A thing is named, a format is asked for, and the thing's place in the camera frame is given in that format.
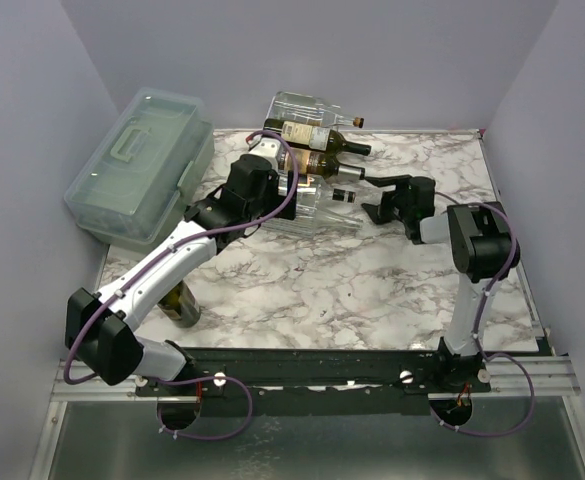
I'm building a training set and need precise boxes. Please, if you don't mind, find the clear square liquor bottle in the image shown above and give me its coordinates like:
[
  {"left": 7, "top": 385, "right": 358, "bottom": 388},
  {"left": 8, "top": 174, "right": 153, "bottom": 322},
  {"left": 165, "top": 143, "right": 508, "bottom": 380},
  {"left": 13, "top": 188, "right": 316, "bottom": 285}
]
[{"left": 296, "top": 175, "right": 356, "bottom": 209}]

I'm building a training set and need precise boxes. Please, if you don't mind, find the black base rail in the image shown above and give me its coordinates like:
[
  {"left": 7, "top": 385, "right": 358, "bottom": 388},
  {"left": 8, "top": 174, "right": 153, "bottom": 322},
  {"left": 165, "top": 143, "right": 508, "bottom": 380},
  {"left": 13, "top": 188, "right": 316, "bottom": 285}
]
[{"left": 136, "top": 348, "right": 490, "bottom": 417}]

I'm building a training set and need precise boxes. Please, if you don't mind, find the translucent green storage box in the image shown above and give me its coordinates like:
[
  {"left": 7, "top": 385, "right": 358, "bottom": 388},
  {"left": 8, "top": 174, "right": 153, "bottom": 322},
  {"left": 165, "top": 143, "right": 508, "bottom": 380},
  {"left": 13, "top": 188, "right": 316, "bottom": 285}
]
[{"left": 64, "top": 88, "right": 215, "bottom": 254}]

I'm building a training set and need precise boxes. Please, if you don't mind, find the clear bottle on rack top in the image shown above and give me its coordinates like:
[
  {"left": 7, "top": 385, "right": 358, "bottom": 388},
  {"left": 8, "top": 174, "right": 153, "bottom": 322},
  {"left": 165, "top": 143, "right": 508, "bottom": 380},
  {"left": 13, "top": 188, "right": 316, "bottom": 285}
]
[{"left": 266, "top": 91, "right": 365, "bottom": 129}]

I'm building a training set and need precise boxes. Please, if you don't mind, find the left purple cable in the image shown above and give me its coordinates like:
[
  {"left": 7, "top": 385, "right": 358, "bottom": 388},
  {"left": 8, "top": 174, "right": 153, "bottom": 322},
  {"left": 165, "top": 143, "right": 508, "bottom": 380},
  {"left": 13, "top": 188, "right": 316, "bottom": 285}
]
[{"left": 62, "top": 129, "right": 301, "bottom": 441}]

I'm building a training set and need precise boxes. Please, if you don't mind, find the green bottle brown label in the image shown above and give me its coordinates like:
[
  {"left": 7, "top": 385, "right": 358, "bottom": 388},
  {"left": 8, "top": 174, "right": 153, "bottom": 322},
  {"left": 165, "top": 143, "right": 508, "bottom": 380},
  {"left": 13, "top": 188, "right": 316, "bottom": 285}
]
[{"left": 291, "top": 148, "right": 365, "bottom": 181}]

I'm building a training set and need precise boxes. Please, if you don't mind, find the green bottle white label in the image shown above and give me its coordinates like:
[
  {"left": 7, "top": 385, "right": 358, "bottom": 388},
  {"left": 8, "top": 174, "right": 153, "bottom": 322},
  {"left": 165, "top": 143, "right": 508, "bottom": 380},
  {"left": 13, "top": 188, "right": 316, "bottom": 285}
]
[{"left": 263, "top": 118, "right": 372, "bottom": 156}]

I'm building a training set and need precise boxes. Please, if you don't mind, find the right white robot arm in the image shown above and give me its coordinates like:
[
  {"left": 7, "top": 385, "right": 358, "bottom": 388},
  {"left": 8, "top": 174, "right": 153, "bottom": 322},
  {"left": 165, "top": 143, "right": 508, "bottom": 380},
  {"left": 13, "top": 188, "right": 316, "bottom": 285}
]
[{"left": 362, "top": 175, "right": 520, "bottom": 357}]

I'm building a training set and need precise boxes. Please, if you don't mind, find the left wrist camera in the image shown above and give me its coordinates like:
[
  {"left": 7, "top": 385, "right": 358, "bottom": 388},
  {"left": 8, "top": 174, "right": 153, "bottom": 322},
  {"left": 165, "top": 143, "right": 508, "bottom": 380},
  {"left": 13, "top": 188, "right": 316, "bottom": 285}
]
[{"left": 248, "top": 136, "right": 285, "bottom": 170}]

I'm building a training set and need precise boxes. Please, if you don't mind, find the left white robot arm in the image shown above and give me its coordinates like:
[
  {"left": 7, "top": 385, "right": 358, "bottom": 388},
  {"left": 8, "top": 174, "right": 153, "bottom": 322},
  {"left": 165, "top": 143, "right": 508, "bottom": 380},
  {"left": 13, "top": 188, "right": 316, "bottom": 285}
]
[{"left": 65, "top": 154, "right": 299, "bottom": 395}]

